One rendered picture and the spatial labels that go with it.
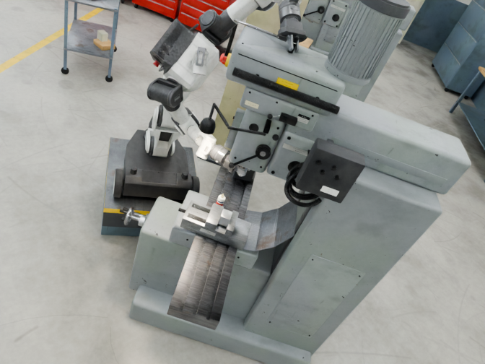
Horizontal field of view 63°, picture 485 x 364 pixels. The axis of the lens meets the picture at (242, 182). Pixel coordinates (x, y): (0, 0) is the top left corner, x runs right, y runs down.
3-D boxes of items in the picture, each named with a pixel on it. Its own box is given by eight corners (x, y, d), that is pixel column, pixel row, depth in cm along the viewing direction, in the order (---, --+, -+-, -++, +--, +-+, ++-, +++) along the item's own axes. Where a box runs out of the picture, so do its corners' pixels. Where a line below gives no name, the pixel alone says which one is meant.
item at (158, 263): (126, 288, 261) (138, 230, 223) (143, 252, 286) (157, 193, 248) (242, 327, 265) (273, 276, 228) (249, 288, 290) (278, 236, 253)
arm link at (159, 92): (157, 107, 211) (146, 93, 199) (165, 93, 213) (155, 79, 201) (175, 113, 208) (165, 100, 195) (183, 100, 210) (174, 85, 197)
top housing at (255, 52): (222, 79, 162) (234, 42, 152) (234, 56, 183) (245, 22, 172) (330, 120, 165) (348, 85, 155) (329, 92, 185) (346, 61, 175)
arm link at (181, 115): (173, 125, 232) (158, 106, 212) (190, 111, 233) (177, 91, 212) (184, 138, 228) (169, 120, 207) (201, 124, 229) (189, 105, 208)
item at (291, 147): (264, 175, 189) (284, 131, 173) (271, 147, 208) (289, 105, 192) (302, 188, 190) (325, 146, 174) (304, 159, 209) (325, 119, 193)
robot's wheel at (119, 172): (113, 183, 285) (116, 162, 273) (120, 183, 287) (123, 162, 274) (112, 203, 271) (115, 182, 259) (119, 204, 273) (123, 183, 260)
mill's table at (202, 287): (166, 314, 178) (169, 305, 173) (223, 159, 274) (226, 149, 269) (214, 330, 179) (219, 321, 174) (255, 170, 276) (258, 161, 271)
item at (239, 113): (224, 146, 196) (236, 111, 183) (225, 142, 199) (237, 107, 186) (231, 149, 196) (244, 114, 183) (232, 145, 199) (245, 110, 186)
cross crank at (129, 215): (117, 226, 240) (119, 213, 233) (125, 213, 249) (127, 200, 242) (142, 235, 241) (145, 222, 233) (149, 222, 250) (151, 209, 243)
